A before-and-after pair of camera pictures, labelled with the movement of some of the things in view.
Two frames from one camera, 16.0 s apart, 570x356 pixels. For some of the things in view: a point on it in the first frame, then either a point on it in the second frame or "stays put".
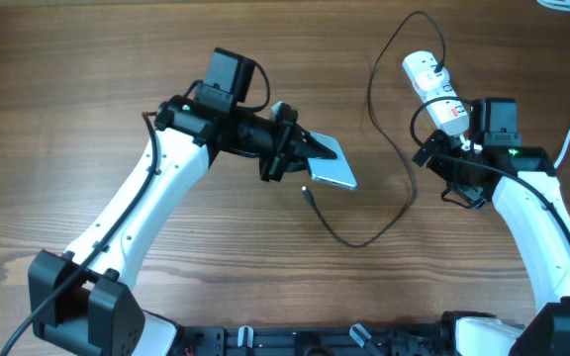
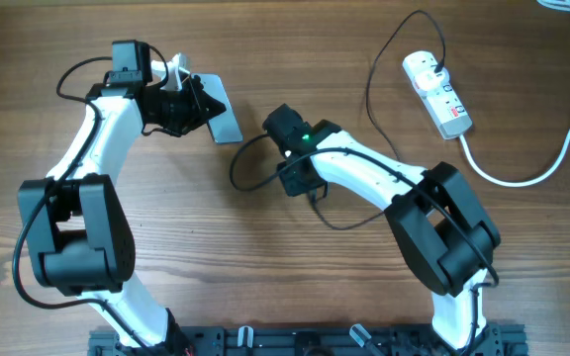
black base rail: (317, 340) stays put
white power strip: (451, 116) stays put
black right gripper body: (454, 172) -> (294, 184)
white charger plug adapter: (429, 80) stays put
